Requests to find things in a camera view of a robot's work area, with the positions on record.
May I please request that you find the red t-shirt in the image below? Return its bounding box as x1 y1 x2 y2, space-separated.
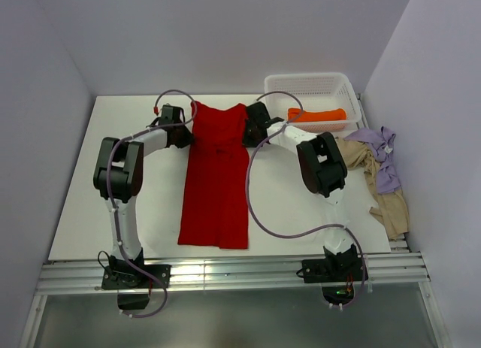
177 101 250 250

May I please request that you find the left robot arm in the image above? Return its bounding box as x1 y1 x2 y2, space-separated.
93 104 194 287

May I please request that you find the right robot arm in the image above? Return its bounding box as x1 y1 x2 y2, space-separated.
243 101 363 280

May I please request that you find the white plastic basket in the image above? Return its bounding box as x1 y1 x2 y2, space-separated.
265 72 362 133

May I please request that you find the rolled orange t-shirt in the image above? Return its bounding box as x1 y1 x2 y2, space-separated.
287 107 347 123

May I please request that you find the purple t-shirt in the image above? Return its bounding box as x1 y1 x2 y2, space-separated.
345 126 401 194

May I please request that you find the beige t-shirt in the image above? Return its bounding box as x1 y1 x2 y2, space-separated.
335 138 410 240

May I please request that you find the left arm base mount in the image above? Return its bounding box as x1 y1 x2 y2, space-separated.
101 264 171 310

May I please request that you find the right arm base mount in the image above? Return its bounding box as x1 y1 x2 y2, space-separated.
295 244 369 311

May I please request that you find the aluminium rail frame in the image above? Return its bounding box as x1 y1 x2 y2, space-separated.
20 237 452 347

